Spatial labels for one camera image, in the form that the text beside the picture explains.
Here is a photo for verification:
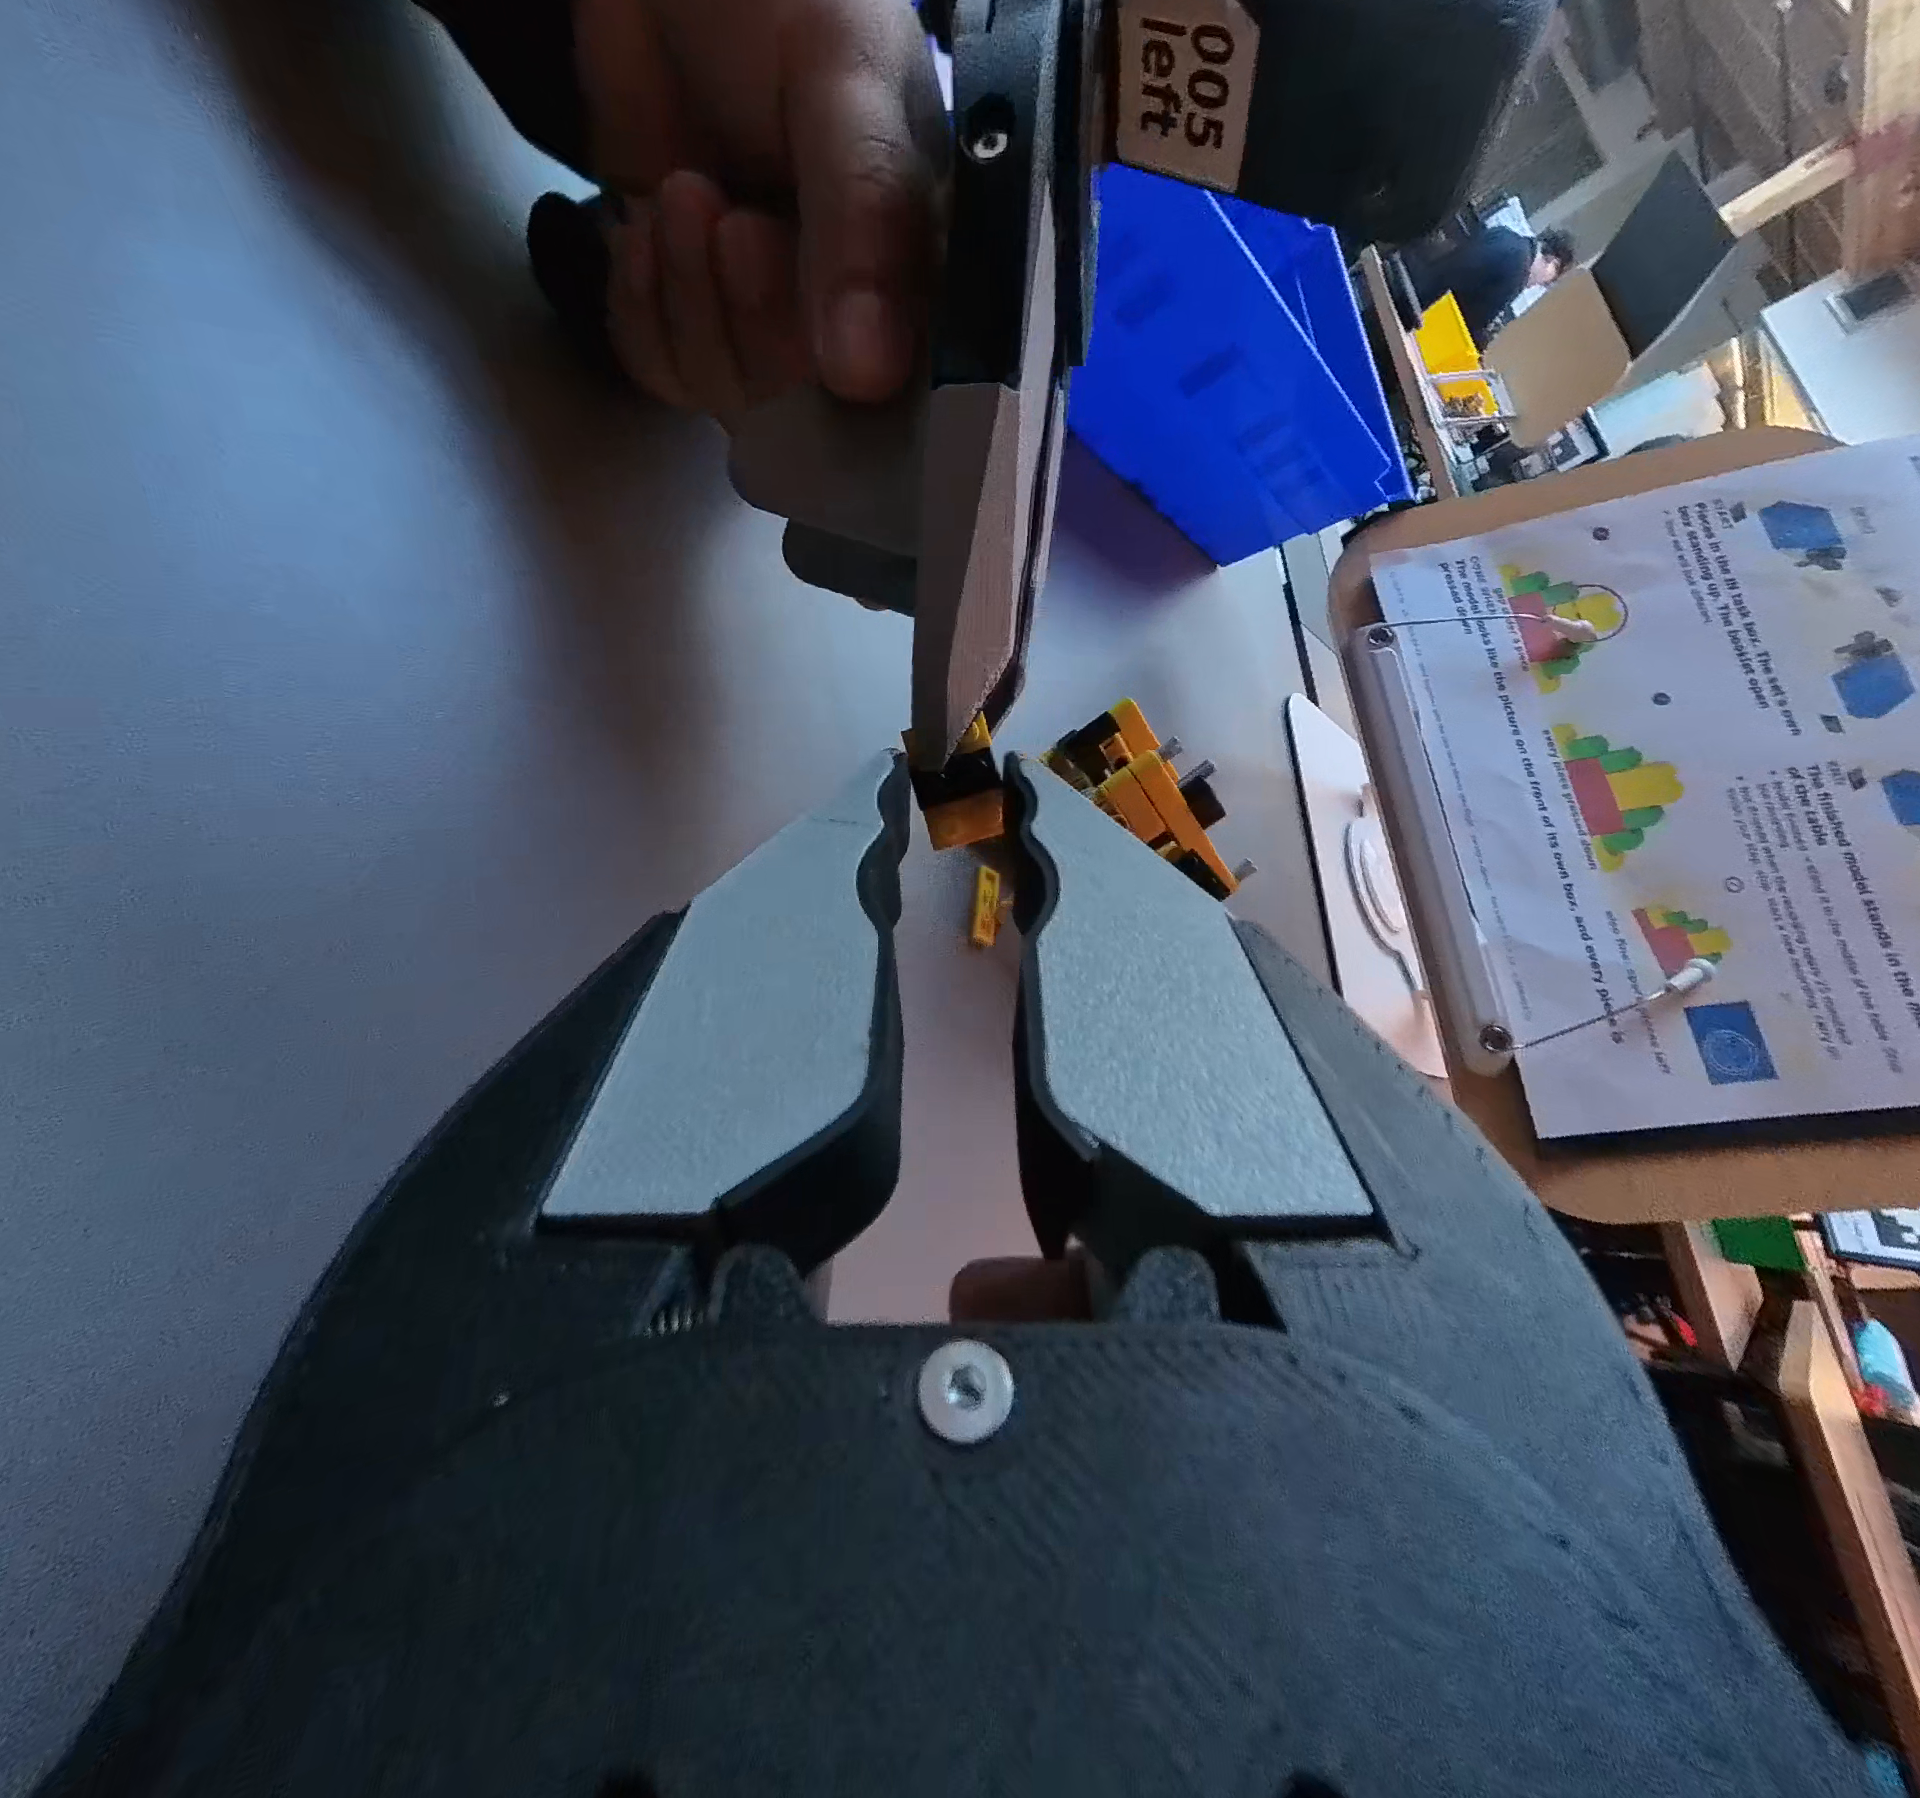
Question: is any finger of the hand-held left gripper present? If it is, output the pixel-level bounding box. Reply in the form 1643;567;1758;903
908;379;1053;780
989;358;1078;725

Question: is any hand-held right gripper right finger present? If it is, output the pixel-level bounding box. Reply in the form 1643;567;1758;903
1007;752;1376;1258

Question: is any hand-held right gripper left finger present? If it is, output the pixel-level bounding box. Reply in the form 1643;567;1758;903
535;751;915;1276

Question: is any small yellow black lego piece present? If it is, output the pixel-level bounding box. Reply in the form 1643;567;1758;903
898;713;1007;854

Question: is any yellow black lego model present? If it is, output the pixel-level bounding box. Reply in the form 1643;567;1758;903
1046;699;1262;903

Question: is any person's left hand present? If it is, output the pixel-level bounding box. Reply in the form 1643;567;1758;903
577;0;954;415

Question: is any blue plastic bin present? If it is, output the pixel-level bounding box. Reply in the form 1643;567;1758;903
1053;160;1423;573

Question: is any yellow storage bin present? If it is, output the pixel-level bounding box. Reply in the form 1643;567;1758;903
1416;293;1504;419

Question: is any metal clip bar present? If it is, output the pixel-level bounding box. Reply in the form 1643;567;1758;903
1335;621;1520;1082

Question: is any black monitor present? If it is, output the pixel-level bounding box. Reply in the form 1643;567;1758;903
1587;152;1745;358

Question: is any wooden clipboard stand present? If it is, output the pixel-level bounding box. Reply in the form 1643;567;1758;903
1328;425;1920;1225

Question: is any printed instruction sheet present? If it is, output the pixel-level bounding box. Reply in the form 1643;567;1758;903
1371;440;1920;1145

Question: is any wooden beam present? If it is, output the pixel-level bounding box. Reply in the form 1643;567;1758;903
1657;1214;1920;1798

